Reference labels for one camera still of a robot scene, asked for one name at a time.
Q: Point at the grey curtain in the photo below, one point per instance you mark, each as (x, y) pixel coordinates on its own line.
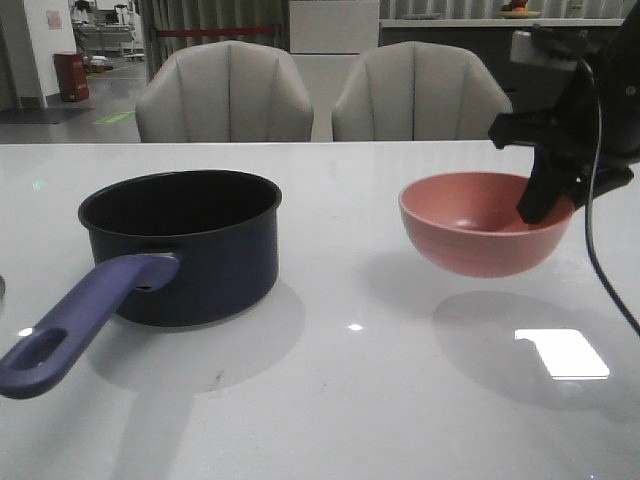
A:
(203, 14)

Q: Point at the pink bowl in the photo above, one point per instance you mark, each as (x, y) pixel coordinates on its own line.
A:
(467, 223)

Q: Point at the white cabinet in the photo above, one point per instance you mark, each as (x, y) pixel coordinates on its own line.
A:
(325, 37)

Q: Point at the red bin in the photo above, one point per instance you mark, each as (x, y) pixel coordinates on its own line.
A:
(71, 76)

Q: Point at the dark counter with white top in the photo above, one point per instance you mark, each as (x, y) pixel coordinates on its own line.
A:
(527, 86)

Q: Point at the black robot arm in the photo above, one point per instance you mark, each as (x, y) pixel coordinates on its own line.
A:
(616, 64)

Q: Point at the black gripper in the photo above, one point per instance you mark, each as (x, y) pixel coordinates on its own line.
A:
(564, 137)

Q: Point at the grey upholstered chair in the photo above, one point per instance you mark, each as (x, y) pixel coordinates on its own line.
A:
(416, 91)
(230, 91)

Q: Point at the dark blue saucepan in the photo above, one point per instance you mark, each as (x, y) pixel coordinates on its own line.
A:
(172, 249)

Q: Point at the right grey upholstered chair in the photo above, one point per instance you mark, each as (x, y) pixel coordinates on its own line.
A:
(416, 91)

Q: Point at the red barrier belt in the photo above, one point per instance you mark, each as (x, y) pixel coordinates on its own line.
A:
(218, 32)

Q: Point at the fruit plate on counter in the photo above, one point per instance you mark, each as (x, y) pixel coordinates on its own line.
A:
(517, 9)

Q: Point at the left grey upholstered chair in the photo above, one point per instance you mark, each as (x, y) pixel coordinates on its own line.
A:
(230, 91)

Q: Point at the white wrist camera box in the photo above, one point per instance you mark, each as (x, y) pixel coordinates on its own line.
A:
(550, 48)

